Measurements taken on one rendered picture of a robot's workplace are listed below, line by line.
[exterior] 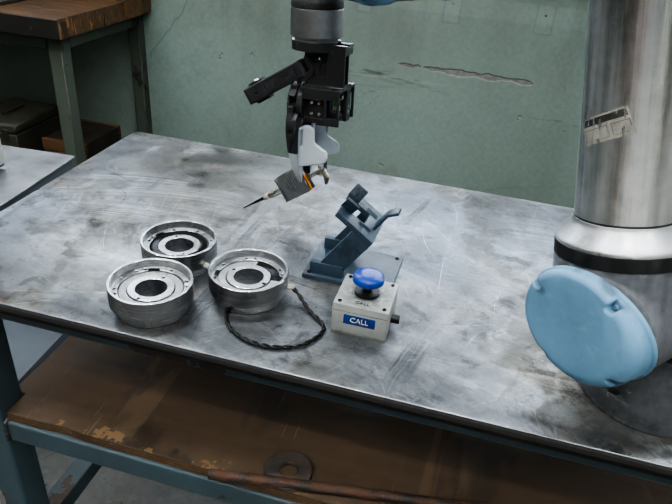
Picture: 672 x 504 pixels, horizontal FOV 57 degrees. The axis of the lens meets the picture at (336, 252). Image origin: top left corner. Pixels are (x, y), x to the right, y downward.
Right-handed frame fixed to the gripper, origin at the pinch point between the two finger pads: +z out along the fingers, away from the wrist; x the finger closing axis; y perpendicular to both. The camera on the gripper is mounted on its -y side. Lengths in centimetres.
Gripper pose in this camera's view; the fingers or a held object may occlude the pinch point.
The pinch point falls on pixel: (300, 169)
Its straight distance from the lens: 99.3
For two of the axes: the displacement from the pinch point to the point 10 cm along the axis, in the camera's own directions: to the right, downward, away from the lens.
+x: 3.4, -4.1, 8.4
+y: 9.4, 1.9, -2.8
